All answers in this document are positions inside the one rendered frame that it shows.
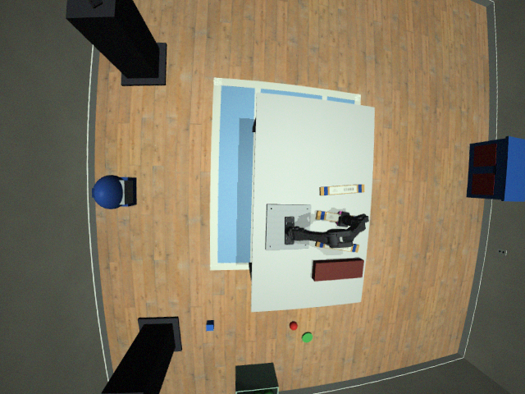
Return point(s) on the white electrode pack with printed label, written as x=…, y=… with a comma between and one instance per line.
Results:
x=337, y=190

